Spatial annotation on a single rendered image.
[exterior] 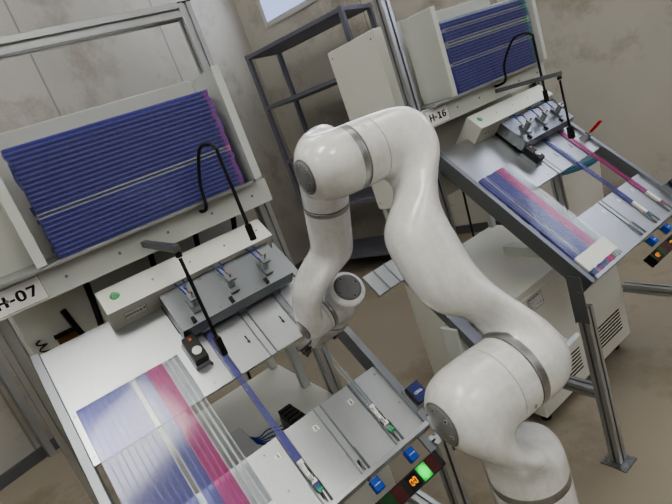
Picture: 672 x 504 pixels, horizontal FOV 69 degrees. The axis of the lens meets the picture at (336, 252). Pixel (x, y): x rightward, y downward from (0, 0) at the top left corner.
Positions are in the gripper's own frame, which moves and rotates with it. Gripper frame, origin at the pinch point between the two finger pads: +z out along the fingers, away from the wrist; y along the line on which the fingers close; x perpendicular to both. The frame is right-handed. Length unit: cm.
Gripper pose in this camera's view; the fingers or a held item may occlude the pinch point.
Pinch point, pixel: (319, 342)
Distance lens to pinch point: 133.7
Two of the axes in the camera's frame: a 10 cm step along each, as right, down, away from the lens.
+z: -2.2, 5.2, 8.2
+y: -7.7, 4.2, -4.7
